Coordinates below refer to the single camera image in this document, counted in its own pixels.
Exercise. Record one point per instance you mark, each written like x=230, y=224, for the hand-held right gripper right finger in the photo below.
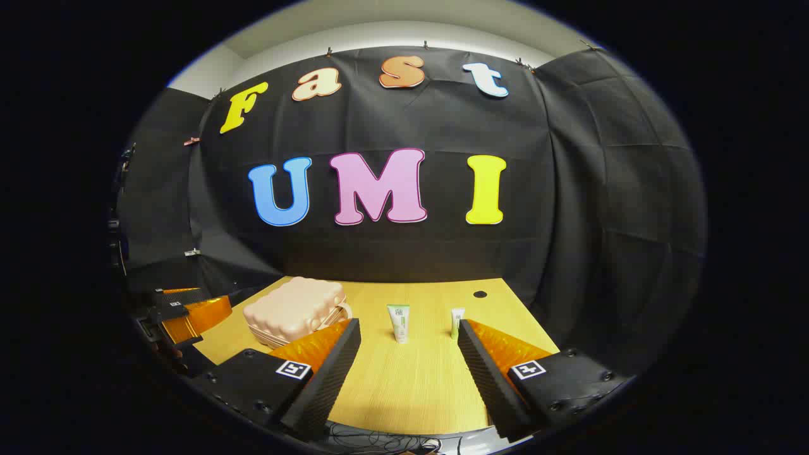
x=490, y=379

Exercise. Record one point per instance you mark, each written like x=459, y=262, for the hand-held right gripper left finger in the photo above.
x=316, y=392

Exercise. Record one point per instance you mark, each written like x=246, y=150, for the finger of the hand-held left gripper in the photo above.
x=202, y=315
x=183, y=296

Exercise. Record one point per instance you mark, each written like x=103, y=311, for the small white green tube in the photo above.
x=457, y=321

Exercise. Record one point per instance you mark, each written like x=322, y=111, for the pink suitcase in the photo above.
x=294, y=309

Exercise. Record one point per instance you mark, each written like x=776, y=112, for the large white green tube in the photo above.
x=399, y=322

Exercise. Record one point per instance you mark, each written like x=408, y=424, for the copper cloth clip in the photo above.
x=191, y=141

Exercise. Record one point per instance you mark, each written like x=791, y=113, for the black backdrop cloth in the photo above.
x=442, y=126

